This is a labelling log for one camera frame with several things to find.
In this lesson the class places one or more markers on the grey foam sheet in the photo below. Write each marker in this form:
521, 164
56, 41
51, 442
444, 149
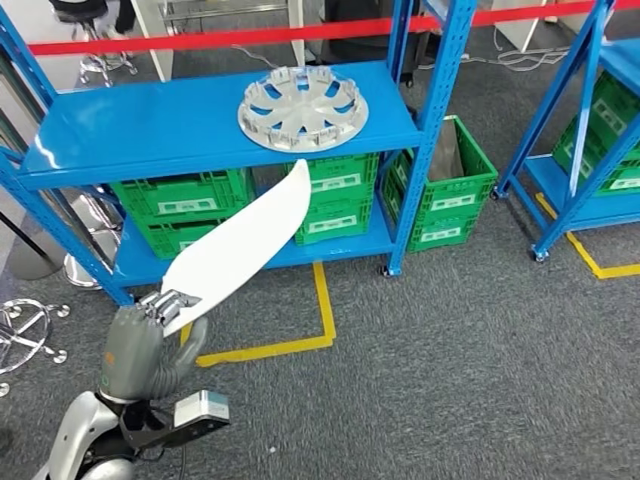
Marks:
445, 152

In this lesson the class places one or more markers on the red barrier tape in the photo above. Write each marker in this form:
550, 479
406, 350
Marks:
200, 41

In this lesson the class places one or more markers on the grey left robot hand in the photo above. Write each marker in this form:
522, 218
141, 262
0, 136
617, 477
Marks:
130, 358

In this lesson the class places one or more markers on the chrome base stool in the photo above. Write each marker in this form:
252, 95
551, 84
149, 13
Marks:
25, 331
84, 13

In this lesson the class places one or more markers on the white curved plastic part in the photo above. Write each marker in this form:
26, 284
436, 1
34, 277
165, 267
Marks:
240, 245

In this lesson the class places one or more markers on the chrome stanchion base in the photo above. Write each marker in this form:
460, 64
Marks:
90, 265

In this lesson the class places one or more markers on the grey wheel hubcap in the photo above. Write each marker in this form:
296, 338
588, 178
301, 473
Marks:
300, 109

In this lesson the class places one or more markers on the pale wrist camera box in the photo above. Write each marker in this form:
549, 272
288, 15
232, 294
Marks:
200, 407

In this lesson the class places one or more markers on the person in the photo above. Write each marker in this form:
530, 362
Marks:
125, 16

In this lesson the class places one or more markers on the white desk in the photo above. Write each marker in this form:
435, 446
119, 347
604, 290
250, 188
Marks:
160, 53
520, 26

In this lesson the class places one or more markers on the blue metal shelf rack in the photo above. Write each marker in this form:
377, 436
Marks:
150, 126
610, 210

